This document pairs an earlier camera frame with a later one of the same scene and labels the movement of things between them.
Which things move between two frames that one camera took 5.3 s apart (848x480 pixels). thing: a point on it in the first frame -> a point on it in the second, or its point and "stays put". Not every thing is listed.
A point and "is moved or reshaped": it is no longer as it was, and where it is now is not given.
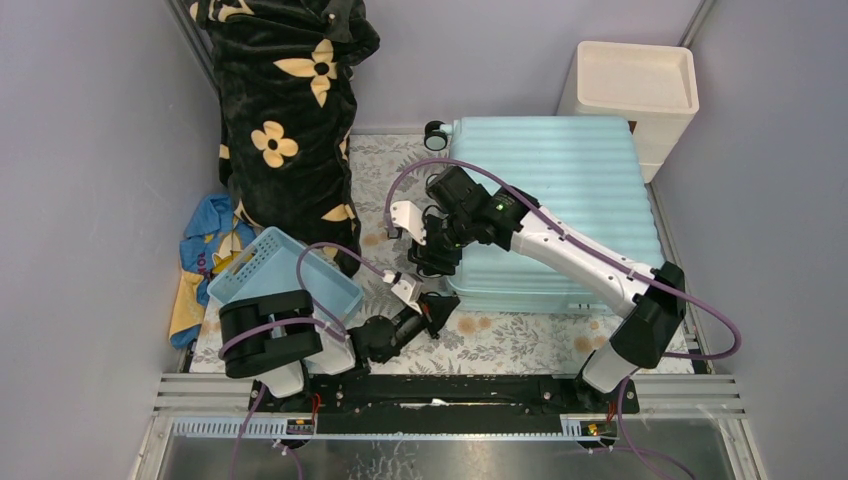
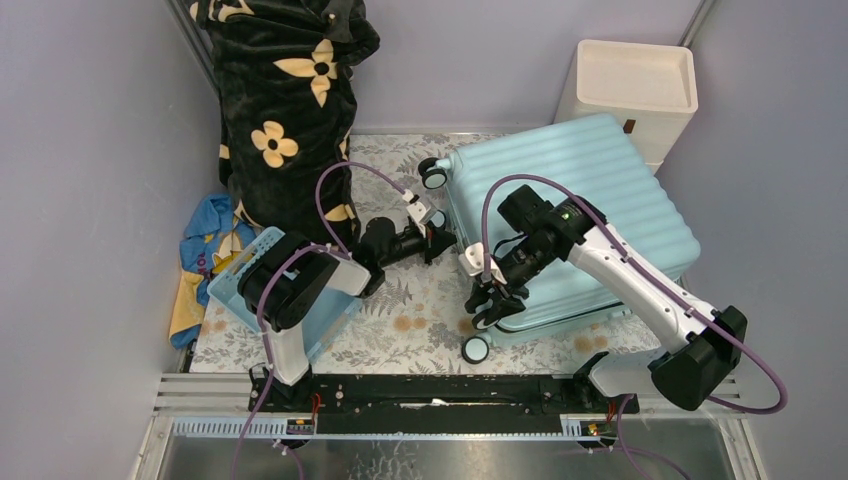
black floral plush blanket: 286,80 stays put
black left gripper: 424,315 -> 429,242
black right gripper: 429,257 -> 501,307
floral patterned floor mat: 405,323 stays put
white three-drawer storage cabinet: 654,86 stays put
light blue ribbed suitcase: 586,172 is moved or reshaped
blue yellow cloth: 211,231 stays put
